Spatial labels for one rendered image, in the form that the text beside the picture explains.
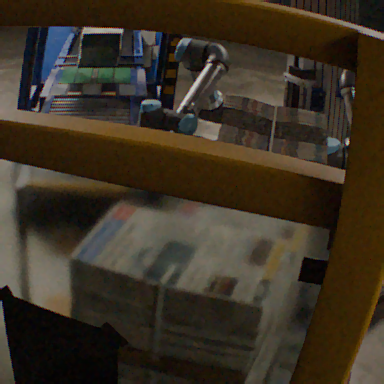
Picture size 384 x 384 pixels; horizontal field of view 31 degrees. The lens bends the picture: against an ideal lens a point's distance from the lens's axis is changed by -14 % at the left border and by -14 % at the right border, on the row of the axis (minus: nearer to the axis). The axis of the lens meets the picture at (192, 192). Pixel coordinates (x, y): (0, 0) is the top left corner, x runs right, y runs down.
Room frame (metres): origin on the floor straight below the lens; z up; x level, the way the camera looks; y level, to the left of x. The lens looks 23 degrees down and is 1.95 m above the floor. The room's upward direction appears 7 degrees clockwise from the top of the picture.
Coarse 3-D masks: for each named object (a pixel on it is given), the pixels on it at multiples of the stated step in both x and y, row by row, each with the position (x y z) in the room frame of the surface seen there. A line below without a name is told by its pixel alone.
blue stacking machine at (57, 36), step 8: (56, 32) 6.19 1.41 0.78; (64, 32) 6.20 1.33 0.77; (72, 32) 6.21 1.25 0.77; (160, 32) 6.33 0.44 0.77; (48, 40) 6.18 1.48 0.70; (56, 40) 6.18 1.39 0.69; (64, 40) 6.20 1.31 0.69; (48, 48) 6.18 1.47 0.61; (56, 48) 6.19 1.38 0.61; (48, 56) 6.18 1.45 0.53; (56, 56) 6.19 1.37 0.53; (48, 64) 6.18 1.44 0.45; (152, 64) 6.31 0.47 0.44; (48, 72) 6.18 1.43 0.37; (152, 72) 6.32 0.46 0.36; (152, 80) 6.32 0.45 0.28; (40, 88) 6.18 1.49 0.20; (152, 88) 6.32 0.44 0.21
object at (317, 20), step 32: (0, 0) 0.89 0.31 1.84; (32, 0) 0.88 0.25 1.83; (64, 0) 0.86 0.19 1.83; (96, 0) 0.85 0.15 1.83; (128, 0) 0.84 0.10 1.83; (160, 0) 0.83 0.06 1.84; (192, 0) 0.83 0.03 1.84; (224, 0) 0.82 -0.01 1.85; (256, 0) 0.86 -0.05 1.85; (192, 32) 0.82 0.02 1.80; (224, 32) 0.82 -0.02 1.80; (256, 32) 0.81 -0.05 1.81; (288, 32) 0.80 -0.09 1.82; (320, 32) 0.79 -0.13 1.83; (352, 32) 0.78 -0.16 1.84; (352, 64) 0.78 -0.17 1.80
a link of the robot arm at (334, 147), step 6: (330, 138) 2.88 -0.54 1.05; (330, 144) 2.81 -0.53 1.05; (336, 144) 2.81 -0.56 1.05; (330, 150) 2.79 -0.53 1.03; (336, 150) 2.80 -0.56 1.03; (342, 150) 2.82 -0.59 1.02; (330, 156) 2.79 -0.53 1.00; (336, 156) 2.80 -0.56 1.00; (342, 156) 2.81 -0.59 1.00; (330, 162) 2.79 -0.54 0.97; (336, 162) 2.80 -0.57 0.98; (342, 162) 2.80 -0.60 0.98; (336, 168) 2.81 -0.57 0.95
